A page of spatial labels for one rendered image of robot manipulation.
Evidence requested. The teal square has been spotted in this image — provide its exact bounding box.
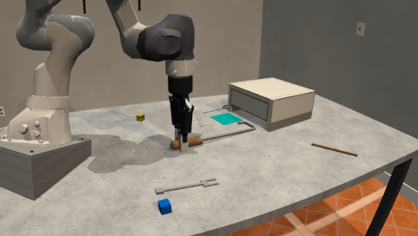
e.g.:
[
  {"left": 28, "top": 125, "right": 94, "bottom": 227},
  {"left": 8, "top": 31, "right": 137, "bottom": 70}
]
[{"left": 211, "top": 113, "right": 242, "bottom": 125}]

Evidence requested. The small blue cube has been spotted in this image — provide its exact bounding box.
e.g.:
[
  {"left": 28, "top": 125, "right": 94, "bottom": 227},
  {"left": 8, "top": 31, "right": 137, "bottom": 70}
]
[{"left": 158, "top": 199, "right": 171, "bottom": 215}]

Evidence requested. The steel hook with wooden handle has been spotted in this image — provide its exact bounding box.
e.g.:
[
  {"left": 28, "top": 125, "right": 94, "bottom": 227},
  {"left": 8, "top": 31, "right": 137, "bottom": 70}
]
[{"left": 170, "top": 121, "right": 256, "bottom": 149}]

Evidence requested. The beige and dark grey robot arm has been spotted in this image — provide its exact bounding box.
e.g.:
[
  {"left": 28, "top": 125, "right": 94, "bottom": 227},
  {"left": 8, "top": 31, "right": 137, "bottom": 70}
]
[{"left": 1, "top": 0, "right": 198, "bottom": 148}]

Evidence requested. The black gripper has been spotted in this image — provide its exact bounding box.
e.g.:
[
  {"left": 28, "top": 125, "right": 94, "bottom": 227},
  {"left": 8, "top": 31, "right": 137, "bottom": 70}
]
[{"left": 168, "top": 75, "right": 194, "bottom": 152}]

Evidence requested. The small yellow cube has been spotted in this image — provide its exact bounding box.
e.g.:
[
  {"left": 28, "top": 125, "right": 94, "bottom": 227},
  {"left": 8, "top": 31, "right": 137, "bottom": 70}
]
[{"left": 136, "top": 113, "right": 145, "bottom": 122}]

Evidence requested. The low beige cabinet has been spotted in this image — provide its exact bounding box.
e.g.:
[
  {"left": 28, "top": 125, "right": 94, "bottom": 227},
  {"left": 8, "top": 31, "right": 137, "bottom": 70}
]
[{"left": 227, "top": 77, "right": 315, "bottom": 132}]

